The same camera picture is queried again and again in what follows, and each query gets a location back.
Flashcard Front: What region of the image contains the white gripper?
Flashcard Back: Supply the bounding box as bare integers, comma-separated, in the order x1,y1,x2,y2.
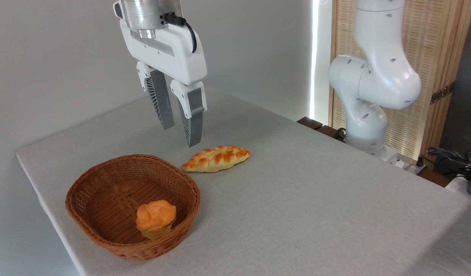
119,18,208,148

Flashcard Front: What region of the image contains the braided golden bread loaf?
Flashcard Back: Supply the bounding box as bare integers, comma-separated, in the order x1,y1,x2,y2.
181,145,251,173

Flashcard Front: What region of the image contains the orange muffin bread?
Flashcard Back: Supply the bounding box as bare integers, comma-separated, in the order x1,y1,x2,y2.
135,200,177,240

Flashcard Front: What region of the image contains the brown wicker basket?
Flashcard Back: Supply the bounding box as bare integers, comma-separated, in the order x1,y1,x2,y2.
65,154,201,262

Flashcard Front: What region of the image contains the dark wooden block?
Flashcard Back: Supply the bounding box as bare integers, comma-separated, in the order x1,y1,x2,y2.
296,117,324,131
316,125,346,143

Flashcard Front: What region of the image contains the grey tablecloth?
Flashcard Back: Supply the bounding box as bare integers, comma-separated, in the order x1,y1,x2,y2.
16,85,471,276

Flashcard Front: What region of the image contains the dark metal hinge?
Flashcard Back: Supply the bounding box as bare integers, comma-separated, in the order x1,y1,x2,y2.
430,81,456,105

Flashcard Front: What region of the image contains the wooden slatted screen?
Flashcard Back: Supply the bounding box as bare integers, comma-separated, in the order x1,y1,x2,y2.
329,0,471,158

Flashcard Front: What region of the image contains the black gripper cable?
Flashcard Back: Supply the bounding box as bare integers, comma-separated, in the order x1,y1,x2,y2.
164,13,198,54

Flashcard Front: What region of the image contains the bundle of dark cables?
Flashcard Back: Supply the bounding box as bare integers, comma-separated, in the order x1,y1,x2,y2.
425,146,471,181

